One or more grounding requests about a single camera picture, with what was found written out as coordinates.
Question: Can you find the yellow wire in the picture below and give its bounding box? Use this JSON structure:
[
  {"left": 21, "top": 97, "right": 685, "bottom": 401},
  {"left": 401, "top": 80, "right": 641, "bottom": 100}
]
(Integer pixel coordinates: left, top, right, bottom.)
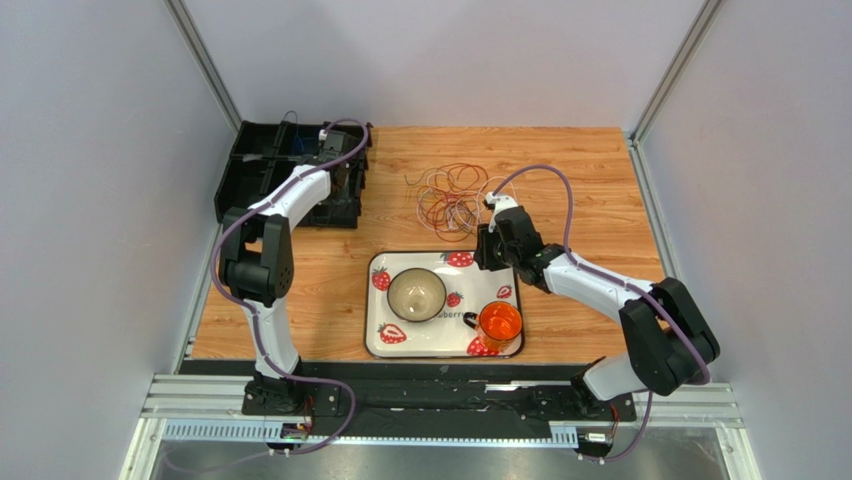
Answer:
[{"left": 405, "top": 174, "right": 434, "bottom": 208}]

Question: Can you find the strawberry print white tray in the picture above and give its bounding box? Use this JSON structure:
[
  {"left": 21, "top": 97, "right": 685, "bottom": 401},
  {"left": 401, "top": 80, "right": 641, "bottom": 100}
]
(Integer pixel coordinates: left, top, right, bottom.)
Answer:
[{"left": 364, "top": 250, "right": 523, "bottom": 359}]

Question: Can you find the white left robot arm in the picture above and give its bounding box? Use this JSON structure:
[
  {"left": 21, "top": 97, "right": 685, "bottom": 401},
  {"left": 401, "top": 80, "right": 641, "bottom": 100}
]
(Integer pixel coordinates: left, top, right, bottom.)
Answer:
[{"left": 211, "top": 120, "right": 370, "bottom": 398}]

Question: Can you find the orange translucent mug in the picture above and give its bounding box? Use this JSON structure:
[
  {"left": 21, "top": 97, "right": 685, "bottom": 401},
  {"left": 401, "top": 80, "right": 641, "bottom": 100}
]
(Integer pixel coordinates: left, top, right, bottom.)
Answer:
[{"left": 462, "top": 301, "right": 523, "bottom": 356}]

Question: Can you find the beige ceramic bowl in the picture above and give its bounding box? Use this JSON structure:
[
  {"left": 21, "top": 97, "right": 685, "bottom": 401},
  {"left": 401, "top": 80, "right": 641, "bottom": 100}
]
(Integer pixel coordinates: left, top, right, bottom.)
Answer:
[{"left": 386, "top": 268, "right": 448, "bottom": 323}]

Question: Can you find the black compartment storage bin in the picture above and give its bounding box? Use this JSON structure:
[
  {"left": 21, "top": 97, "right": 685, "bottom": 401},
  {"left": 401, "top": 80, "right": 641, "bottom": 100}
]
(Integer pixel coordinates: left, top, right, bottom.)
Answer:
[{"left": 214, "top": 121, "right": 373, "bottom": 229}]

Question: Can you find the aluminium frame rail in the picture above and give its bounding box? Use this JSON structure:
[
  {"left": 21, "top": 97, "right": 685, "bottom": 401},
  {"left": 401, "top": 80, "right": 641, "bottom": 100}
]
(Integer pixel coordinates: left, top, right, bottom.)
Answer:
[{"left": 120, "top": 362, "right": 761, "bottom": 479}]

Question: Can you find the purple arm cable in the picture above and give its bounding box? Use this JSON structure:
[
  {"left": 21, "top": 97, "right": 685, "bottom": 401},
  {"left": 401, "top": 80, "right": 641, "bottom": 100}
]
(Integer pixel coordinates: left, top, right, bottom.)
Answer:
[
  {"left": 159, "top": 118, "right": 371, "bottom": 475},
  {"left": 492, "top": 163, "right": 712, "bottom": 465}
]

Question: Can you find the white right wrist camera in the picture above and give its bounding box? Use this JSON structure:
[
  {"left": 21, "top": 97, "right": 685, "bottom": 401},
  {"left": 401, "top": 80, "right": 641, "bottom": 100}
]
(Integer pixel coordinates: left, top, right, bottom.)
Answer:
[{"left": 483, "top": 192, "right": 518, "bottom": 214}]

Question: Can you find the blue wire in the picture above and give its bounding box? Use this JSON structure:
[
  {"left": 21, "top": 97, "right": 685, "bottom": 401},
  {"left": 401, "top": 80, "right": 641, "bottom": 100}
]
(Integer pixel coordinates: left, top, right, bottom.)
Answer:
[{"left": 279, "top": 109, "right": 321, "bottom": 158}]

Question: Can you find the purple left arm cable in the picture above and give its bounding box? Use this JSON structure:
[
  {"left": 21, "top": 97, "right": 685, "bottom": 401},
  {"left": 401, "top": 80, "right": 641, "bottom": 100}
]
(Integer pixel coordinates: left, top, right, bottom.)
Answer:
[{"left": 159, "top": 118, "right": 371, "bottom": 475}]

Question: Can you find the white wire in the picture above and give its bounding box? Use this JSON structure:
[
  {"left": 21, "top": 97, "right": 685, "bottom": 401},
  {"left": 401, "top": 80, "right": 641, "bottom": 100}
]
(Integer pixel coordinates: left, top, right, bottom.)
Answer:
[{"left": 405, "top": 169, "right": 517, "bottom": 234}]

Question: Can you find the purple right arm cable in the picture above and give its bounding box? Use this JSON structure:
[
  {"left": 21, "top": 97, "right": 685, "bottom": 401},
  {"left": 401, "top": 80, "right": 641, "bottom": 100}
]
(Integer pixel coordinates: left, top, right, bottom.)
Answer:
[{"left": 492, "top": 163, "right": 712, "bottom": 465}]

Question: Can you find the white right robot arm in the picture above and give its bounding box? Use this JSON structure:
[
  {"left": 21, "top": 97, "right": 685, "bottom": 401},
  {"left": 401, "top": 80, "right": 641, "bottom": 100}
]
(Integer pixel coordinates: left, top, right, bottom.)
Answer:
[{"left": 474, "top": 196, "right": 720, "bottom": 405}]

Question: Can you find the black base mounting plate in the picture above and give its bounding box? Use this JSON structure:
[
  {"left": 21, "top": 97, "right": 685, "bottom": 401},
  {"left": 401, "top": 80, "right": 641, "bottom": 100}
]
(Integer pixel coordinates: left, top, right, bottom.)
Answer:
[{"left": 241, "top": 361, "right": 640, "bottom": 439}]

